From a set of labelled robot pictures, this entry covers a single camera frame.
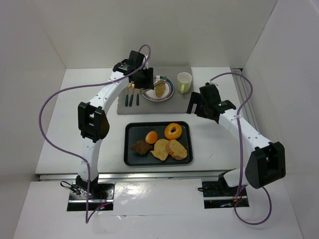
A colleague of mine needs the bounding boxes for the metal food tongs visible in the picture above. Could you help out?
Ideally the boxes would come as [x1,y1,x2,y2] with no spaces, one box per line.
[140,75,167,94]

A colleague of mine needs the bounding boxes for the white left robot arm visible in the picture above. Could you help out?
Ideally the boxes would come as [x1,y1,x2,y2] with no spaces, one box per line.
[76,51,154,194]

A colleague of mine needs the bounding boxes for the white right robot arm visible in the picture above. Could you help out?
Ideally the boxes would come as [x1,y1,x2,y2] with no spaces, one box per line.
[186,83,286,189]

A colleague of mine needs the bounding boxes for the crusted seeded bread slice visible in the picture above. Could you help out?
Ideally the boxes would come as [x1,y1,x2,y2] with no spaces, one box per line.
[166,140,188,160]

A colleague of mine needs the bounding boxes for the large seeded bread slice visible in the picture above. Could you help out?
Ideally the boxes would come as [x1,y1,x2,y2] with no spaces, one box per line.
[151,139,169,161]

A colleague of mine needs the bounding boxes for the dark brown bread piece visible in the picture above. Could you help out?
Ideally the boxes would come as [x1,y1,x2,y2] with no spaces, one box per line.
[130,140,153,156]

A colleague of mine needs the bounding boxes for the white plate with teal rim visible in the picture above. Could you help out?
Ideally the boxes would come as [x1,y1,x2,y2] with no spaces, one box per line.
[142,79,174,102]

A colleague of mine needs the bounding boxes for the pale green mug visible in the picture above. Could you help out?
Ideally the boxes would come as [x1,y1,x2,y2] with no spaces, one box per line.
[177,72,192,94]

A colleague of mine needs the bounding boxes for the grey placemat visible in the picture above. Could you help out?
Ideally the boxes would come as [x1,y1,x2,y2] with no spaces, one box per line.
[117,65,194,115]

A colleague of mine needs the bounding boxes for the orange glazed donut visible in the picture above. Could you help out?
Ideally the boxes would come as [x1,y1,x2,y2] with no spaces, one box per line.
[164,123,182,140]

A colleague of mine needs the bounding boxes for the small orange bun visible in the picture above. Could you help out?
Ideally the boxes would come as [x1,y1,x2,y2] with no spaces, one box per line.
[145,131,158,144]

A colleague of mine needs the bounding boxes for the gold spoon green handle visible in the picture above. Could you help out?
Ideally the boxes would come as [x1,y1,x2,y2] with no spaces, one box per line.
[125,86,131,107]

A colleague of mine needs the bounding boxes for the gold fork green handle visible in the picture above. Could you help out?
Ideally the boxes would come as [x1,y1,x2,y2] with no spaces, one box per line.
[129,88,135,107]

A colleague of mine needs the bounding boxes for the aluminium rail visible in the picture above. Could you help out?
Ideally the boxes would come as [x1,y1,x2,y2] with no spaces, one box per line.
[39,170,225,181]

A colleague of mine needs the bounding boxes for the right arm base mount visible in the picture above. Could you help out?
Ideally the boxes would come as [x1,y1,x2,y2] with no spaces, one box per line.
[197,181,249,209]

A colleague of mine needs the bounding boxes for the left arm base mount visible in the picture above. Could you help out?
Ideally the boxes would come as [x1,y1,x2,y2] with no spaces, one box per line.
[60,181,115,212]

